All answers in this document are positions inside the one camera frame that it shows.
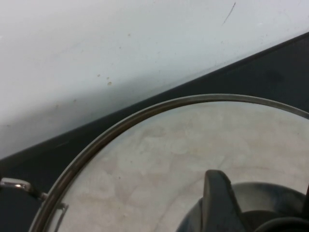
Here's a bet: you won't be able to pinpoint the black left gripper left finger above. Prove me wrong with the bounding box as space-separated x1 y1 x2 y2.
202 169 243 232

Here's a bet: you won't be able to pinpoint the stainless steel lid black knob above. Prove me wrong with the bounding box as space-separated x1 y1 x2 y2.
32 95 309 232

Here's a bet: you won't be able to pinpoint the stainless steel pot black handles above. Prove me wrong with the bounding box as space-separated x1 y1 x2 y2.
0 93 309 232

